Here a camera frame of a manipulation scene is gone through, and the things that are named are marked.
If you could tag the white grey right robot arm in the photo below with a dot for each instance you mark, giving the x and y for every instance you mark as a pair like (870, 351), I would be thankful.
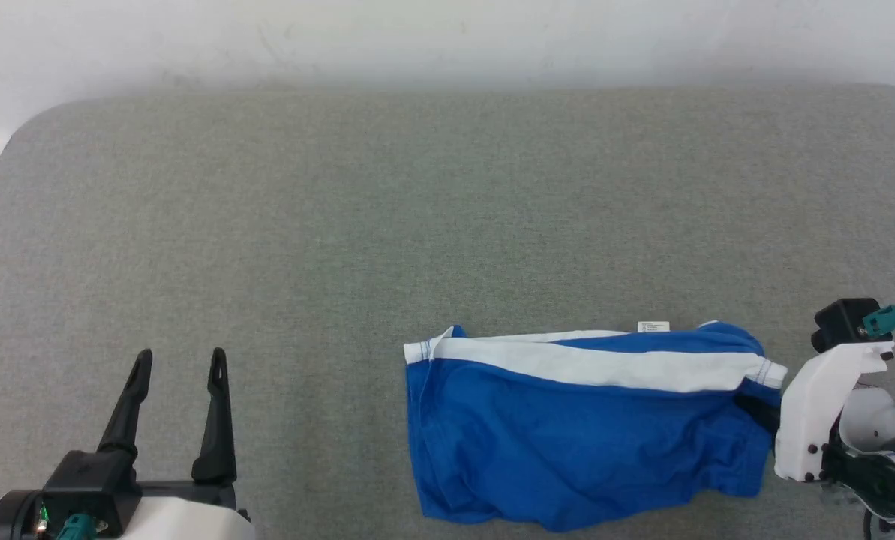
(878, 450)

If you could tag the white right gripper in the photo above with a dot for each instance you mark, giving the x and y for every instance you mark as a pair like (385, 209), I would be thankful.
(811, 412)

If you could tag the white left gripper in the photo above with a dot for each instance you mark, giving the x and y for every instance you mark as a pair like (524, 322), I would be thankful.
(184, 517)

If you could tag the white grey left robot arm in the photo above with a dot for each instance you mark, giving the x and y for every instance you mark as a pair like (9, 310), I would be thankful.
(16, 517)

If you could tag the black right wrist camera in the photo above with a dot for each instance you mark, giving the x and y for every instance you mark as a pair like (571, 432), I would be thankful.
(841, 322)

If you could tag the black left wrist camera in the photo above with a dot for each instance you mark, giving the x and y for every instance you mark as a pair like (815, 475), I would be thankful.
(91, 476)

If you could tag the blue shorts with white stripe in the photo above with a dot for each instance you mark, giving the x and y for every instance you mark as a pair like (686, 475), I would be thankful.
(567, 450)

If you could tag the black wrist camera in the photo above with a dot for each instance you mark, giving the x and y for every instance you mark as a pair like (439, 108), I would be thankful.
(91, 476)
(841, 322)

